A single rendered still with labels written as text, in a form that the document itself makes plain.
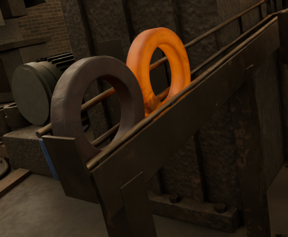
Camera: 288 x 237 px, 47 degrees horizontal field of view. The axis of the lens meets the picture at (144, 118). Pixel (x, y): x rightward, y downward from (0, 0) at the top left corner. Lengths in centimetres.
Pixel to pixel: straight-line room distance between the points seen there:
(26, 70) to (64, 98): 148
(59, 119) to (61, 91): 4
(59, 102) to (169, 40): 29
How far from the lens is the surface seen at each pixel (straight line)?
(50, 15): 822
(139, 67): 59
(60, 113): 47
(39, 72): 189
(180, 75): 72
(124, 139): 52
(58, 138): 47
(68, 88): 47
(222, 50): 98
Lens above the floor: 76
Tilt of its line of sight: 16 degrees down
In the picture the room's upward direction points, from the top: 12 degrees counter-clockwise
